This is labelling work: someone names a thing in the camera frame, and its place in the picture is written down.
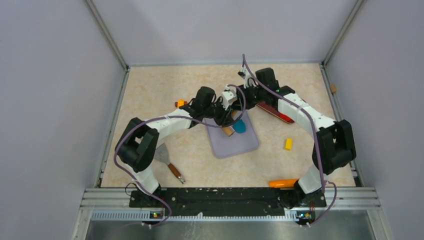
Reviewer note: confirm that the red plate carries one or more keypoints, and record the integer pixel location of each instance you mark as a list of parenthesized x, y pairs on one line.
[(269, 109)]

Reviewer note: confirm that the orange toy car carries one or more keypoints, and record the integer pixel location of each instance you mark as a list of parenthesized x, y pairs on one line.
[(179, 103)]

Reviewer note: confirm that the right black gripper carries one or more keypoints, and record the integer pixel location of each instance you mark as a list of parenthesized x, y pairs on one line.
[(249, 105)]

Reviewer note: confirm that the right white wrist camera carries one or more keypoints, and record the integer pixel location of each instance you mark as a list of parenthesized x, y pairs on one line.
[(246, 76)]

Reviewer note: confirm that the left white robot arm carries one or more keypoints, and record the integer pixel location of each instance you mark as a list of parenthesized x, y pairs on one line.
[(136, 147)]

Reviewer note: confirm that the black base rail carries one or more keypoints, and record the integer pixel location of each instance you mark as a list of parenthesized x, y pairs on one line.
[(225, 202)]

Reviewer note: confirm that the orange carrot toy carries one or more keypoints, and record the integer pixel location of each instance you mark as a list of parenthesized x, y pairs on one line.
[(283, 183)]

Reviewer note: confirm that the red dough disc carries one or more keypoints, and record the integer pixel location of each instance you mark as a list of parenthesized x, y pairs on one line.
[(285, 118)]

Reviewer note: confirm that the lavender plastic tray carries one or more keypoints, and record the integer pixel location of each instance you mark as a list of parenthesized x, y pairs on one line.
[(224, 146)]

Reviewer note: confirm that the blue dough piece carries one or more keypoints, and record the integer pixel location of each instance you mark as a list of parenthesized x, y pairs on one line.
[(239, 127)]

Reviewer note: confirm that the wooden rolling pin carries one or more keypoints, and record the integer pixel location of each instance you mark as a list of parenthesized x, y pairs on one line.
[(229, 131)]

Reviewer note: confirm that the metal scraper wooden handle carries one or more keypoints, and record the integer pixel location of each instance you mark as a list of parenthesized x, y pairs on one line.
[(161, 154)]

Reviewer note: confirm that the small wooden block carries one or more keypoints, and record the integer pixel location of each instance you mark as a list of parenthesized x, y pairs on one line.
[(332, 88)]

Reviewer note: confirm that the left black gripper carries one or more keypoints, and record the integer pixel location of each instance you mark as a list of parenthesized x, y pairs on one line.
[(225, 116)]

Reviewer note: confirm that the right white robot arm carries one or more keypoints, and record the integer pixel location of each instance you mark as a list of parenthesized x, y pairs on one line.
[(334, 145)]

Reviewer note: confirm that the yellow block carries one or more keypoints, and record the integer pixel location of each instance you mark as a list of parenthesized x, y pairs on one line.
[(288, 144)]

